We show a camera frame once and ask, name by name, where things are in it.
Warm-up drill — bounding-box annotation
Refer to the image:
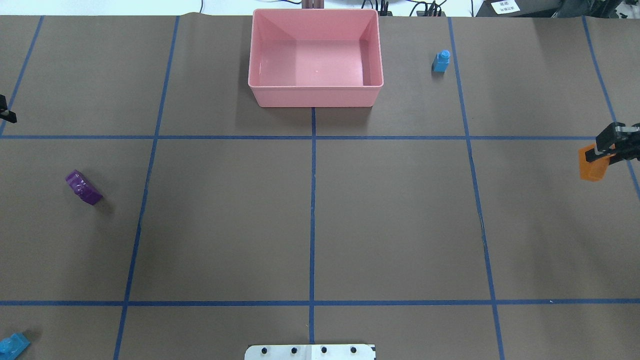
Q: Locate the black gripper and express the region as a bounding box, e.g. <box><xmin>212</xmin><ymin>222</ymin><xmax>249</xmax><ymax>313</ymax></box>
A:
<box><xmin>585</xmin><ymin>122</ymin><xmax>640</xmax><ymax>164</ymax></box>

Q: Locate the orange block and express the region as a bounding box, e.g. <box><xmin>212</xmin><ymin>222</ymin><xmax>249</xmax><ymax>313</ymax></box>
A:
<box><xmin>578</xmin><ymin>143</ymin><xmax>610</xmax><ymax>182</ymax></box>

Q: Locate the purple block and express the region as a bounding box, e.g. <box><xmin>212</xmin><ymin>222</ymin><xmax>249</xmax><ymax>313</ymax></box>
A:
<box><xmin>65</xmin><ymin>170</ymin><xmax>104</xmax><ymax>206</ymax></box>

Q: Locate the small blue block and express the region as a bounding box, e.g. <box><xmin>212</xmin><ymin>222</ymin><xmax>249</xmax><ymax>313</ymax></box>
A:
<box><xmin>431</xmin><ymin>49</ymin><xmax>451</xmax><ymax>74</ymax></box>

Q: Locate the long blue block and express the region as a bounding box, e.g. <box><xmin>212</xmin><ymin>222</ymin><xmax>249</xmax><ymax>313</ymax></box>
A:
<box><xmin>0</xmin><ymin>332</ymin><xmax>31</xmax><ymax>360</ymax></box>

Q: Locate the pink plastic box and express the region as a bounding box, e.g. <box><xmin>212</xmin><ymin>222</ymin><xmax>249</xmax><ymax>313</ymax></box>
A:
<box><xmin>247</xmin><ymin>8</ymin><xmax>384</xmax><ymax>108</ymax></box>

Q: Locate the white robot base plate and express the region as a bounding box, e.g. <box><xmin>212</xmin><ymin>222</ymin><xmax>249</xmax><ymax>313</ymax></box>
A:
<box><xmin>244</xmin><ymin>343</ymin><xmax>377</xmax><ymax>360</ymax></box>

